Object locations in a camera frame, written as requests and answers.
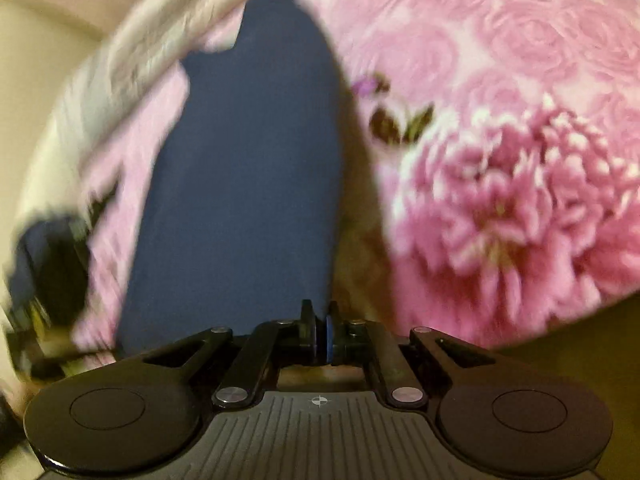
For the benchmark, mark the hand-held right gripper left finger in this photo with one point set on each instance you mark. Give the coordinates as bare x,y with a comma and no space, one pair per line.
309,336

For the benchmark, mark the white ruffled bed sheet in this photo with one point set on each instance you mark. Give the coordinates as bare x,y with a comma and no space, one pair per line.
125,60

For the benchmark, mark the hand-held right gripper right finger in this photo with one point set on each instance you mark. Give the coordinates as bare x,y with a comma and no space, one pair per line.
330,336

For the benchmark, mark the pink floral fleece blanket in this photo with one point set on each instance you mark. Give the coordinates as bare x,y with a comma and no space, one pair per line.
475,170

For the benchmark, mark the navy blue garment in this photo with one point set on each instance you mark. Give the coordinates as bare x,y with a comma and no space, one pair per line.
240,180

